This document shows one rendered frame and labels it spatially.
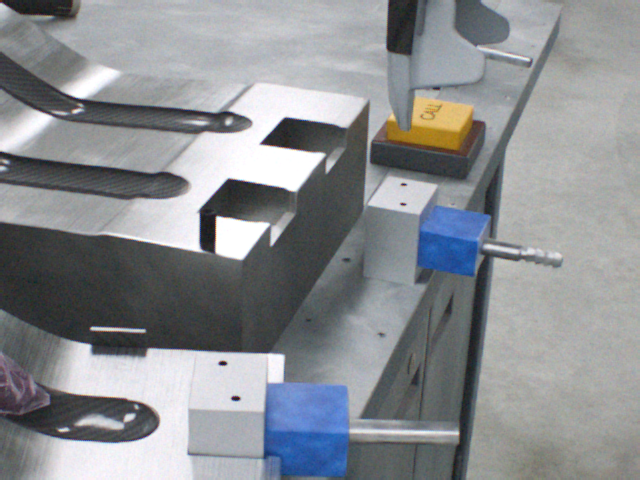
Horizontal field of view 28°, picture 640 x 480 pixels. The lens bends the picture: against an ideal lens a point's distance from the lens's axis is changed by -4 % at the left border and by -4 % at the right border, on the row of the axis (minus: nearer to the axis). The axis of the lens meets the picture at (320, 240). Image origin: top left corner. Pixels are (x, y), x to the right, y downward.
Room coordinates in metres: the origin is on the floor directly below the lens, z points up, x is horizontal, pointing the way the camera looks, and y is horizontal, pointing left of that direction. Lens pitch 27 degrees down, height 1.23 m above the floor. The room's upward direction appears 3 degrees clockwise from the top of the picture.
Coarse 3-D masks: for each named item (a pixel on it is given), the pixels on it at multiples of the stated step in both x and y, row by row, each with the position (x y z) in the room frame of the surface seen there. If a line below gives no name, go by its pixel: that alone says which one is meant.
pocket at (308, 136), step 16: (288, 128) 0.84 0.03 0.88; (304, 128) 0.84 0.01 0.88; (320, 128) 0.84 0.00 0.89; (336, 128) 0.84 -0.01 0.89; (272, 144) 0.82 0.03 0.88; (288, 144) 0.84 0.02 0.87; (304, 144) 0.84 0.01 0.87; (320, 144) 0.84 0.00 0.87; (336, 144) 0.84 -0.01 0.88; (336, 160) 0.81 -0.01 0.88
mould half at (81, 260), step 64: (64, 64) 0.93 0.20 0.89; (0, 128) 0.81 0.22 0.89; (64, 128) 0.83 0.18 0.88; (128, 128) 0.83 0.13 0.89; (256, 128) 0.82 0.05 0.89; (0, 192) 0.72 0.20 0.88; (64, 192) 0.72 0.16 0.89; (192, 192) 0.72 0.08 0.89; (320, 192) 0.78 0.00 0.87; (0, 256) 0.68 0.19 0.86; (64, 256) 0.67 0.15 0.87; (128, 256) 0.66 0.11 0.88; (192, 256) 0.65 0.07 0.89; (256, 256) 0.66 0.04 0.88; (320, 256) 0.78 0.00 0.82; (64, 320) 0.67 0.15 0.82; (128, 320) 0.66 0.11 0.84; (192, 320) 0.65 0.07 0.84; (256, 320) 0.66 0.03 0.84
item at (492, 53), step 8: (480, 48) 1.19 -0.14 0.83; (488, 48) 1.19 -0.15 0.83; (496, 48) 1.19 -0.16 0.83; (488, 56) 1.18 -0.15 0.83; (496, 56) 1.18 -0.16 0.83; (504, 56) 1.18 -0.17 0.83; (512, 56) 1.17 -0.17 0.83; (520, 56) 1.17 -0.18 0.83; (528, 56) 1.17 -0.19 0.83; (520, 64) 1.17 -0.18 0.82; (528, 64) 1.17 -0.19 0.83
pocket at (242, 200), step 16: (224, 192) 0.74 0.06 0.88; (240, 192) 0.74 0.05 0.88; (256, 192) 0.74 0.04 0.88; (272, 192) 0.73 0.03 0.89; (288, 192) 0.73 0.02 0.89; (224, 208) 0.74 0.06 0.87; (240, 208) 0.74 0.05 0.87; (256, 208) 0.74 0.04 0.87; (272, 208) 0.73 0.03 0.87; (288, 208) 0.73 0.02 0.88; (272, 224) 0.73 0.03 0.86; (272, 240) 0.69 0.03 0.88
